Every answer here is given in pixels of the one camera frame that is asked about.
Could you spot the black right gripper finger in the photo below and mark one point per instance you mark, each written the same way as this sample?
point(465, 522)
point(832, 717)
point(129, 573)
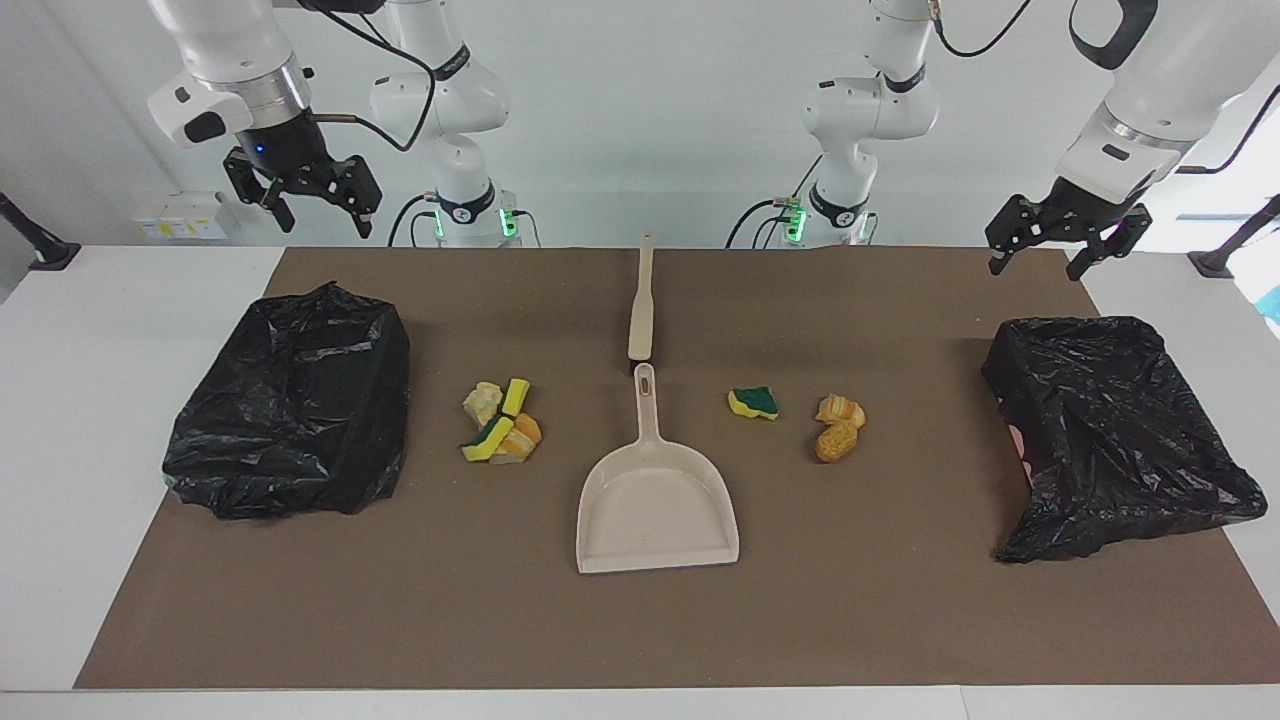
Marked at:
point(255, 185)
point(360, 190)

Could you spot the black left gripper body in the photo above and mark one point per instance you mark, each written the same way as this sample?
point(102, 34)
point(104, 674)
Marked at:
point(1085, 215)

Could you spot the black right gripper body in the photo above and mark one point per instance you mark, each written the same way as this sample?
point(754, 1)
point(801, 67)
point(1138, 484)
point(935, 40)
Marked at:
point(290, 155)

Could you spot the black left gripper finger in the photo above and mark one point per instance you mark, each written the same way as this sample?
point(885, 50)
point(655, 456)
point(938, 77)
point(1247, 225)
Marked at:
point(1015, 225)
point(1120, 240)

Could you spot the pale beige sponge chunk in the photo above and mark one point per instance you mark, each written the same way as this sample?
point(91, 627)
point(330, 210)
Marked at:
point(482, 402)

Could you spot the pale orange sponge chunk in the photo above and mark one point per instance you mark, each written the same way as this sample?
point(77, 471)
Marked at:
point(840, 409)

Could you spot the yellow green sponge strip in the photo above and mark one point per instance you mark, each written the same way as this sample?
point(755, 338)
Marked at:
point(515, 397)

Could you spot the yellow green sponge piece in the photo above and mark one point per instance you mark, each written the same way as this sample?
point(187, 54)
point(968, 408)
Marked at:
point(487, 441)

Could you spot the orange brown sponge chunk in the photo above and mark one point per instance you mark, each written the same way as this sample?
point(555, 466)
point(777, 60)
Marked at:
point(836, 442)

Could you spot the beige hand brush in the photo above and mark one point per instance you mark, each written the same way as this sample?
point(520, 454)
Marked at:
point(641, 320)

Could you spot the jagged yellow green sponge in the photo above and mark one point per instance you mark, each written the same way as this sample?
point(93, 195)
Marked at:
point(753, 403)

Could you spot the beige plastic dustpan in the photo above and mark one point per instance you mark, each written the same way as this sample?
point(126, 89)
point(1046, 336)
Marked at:
point(655, 510)

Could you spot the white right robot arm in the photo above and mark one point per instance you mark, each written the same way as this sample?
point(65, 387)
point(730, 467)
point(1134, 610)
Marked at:
point(225, 40)

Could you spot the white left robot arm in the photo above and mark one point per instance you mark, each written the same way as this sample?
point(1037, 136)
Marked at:
point(1170, 80)

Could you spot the torn black bag lined bin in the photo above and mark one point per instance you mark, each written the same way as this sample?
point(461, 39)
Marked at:
point(1120, 440)

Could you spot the pink bin under bag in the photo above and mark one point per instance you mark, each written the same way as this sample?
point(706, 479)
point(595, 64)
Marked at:
point(1019, 445)

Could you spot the blue object at edge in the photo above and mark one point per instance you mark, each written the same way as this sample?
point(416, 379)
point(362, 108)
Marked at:
point(1273, 305)

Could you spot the brown table mat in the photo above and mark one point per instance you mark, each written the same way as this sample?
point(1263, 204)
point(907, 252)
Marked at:
point(640, 630)

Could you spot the white wall socket boxes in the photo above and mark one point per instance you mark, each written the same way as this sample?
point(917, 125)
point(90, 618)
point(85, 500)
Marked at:
point(180, 215)

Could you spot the black camera stand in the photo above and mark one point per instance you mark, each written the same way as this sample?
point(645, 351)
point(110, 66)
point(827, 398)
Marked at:
point(50, 255)
point(1215, 262)

